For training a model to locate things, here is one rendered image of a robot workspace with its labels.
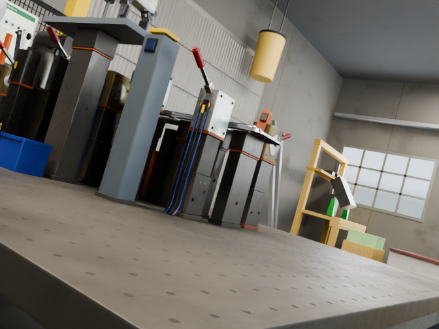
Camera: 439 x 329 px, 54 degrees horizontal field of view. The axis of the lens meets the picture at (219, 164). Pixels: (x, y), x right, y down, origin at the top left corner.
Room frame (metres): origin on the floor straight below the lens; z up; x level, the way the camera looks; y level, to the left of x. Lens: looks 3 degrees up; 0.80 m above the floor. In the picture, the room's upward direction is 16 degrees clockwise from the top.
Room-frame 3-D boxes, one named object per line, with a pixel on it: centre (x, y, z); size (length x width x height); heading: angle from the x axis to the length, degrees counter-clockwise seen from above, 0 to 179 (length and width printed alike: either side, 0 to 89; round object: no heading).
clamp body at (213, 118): (1.21, 0.07, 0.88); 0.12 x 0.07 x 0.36; 147
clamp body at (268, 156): (1.53, -0.14, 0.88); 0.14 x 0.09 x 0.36; 147
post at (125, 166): (1.14, 0.23, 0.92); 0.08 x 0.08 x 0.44; 57
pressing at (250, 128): (1.68, 0.44, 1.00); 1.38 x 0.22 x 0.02; 57
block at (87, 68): (1.28, 0.45, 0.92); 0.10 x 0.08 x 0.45; 57
